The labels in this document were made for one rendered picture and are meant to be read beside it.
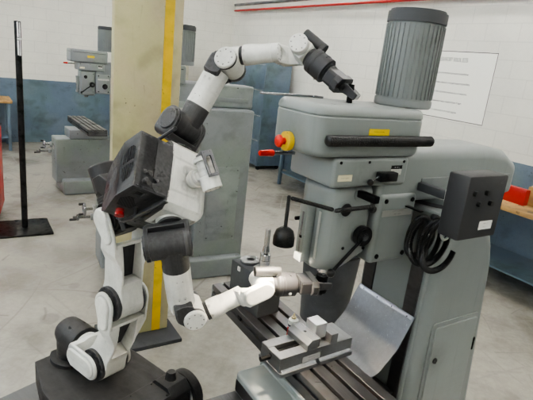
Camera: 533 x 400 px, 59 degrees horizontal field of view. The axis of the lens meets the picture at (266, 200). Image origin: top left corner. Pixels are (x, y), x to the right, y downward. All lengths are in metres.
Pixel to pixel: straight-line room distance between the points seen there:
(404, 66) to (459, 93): 4.89
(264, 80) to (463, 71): 3.69
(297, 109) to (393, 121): 0.32
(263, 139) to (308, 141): 7.55
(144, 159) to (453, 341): 1.45
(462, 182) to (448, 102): 5.12
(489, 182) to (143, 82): 2.14
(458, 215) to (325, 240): 0.42
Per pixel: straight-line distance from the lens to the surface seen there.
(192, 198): 1.58
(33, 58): 10.29
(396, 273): 2.03
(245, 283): 2.11
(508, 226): 6.19
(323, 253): 1.63
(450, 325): 2.13
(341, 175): 1.51
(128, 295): 1.96
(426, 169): 1.81
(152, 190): 1.50
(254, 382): 1.93
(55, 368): 2.46
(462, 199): 1.58
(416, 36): 1.71
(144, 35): 3.08
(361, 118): 1.50
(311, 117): 1.43
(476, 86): 6.45
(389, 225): 1.74
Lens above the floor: 1.99
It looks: 16 degrees down
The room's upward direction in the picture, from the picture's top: 6 degrees clockwise
